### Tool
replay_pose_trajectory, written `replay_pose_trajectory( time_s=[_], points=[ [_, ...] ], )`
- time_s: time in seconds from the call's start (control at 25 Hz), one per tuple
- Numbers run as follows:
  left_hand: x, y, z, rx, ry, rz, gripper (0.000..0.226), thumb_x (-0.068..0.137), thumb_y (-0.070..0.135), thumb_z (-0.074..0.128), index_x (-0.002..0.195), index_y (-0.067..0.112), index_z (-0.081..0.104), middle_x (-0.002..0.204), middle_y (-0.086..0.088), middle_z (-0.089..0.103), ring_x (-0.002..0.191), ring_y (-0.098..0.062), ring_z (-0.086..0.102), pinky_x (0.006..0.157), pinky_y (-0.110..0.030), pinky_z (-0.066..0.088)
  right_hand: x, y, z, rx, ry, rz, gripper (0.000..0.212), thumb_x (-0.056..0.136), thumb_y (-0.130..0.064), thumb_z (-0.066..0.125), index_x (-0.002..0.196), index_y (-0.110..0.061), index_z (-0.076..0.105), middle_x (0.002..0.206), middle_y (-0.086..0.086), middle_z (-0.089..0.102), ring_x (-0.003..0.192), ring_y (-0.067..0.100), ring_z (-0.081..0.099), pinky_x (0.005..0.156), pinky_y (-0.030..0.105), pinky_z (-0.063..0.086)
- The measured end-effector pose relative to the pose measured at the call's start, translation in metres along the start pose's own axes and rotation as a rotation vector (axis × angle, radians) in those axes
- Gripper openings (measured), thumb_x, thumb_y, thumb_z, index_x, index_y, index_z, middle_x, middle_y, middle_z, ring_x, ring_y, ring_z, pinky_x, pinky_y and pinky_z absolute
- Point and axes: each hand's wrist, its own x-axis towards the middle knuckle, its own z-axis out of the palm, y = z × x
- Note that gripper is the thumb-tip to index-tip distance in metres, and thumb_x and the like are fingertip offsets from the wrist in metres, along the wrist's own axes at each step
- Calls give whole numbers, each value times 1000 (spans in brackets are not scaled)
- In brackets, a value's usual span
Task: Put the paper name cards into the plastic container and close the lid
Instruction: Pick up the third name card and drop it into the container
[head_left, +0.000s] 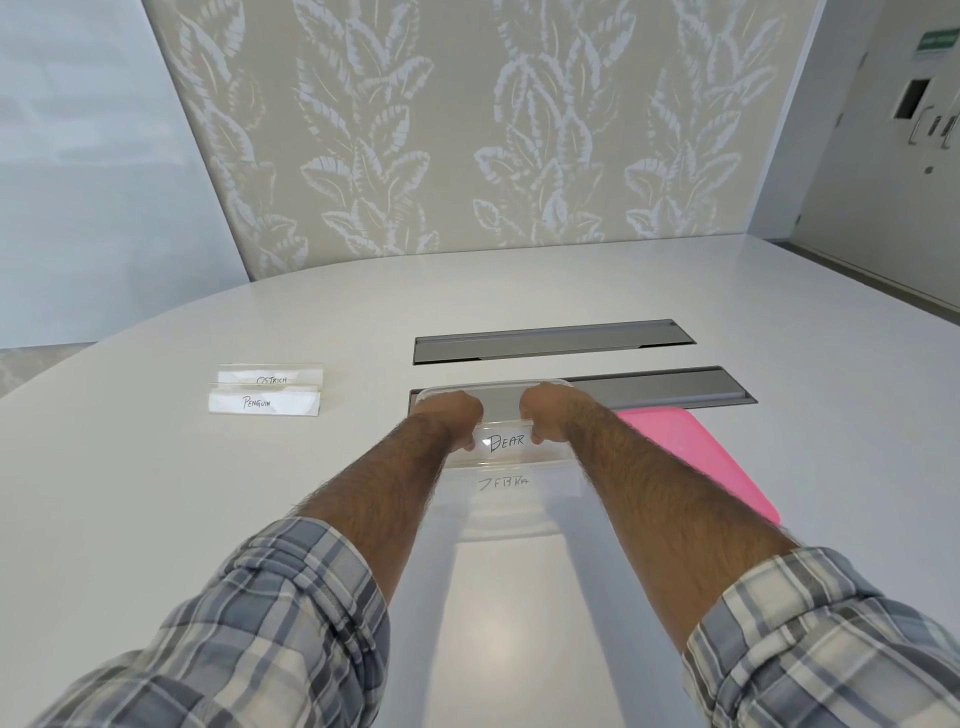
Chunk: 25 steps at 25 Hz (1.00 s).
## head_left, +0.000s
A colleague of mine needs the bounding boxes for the person's left hand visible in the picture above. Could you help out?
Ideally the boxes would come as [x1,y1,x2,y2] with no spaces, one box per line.
[414,390,486,456]

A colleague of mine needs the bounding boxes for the person's right hand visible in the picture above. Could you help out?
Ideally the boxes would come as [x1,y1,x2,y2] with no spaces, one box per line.
[519,382,595,448]

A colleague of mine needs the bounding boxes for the clear name card holder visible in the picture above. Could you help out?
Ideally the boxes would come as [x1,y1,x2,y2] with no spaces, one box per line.
[207,385,324,418]
[442,468,586,502]
[463,424,550,456]
[216,363,325,390]

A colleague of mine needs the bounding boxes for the person's left forearm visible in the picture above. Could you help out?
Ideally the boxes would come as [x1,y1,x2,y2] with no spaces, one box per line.
[297,417,465,610]

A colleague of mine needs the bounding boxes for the person's right forearm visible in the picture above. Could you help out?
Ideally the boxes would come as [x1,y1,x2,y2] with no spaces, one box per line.
[552,405,802,655]

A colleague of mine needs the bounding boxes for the clear plastic container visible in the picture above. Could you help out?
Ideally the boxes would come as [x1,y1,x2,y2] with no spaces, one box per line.
[414,381,595,544]

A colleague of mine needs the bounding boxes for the pink plastic lid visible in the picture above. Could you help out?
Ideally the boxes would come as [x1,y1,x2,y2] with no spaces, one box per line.
[616,406,783,526]

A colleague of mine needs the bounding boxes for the plaid left shirt sleeve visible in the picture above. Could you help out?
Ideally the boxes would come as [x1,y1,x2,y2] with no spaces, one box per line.
[28,516,393,728]

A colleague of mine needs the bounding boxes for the plaid shirt sleeve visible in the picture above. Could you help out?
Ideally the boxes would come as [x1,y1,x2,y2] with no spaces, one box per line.
[28,516,393,728]
[681,546,960,728]

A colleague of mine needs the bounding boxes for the plaid right shirt sleeve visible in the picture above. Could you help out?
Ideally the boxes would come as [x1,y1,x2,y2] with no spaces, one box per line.
[681,546,960,728]

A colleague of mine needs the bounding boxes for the white door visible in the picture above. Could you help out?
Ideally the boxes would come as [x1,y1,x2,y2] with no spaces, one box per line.
[793,0,960,310]

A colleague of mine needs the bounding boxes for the black door panel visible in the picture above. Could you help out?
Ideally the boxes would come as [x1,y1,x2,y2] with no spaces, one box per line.
[892,78,933,121]

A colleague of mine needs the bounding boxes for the grey table cable hatch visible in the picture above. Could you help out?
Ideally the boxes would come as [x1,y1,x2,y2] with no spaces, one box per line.
[412,318,699,367]
[408,366,760,415]

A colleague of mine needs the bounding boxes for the metal door handle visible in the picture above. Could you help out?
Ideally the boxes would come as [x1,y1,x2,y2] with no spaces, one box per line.
[909,105,960,145]

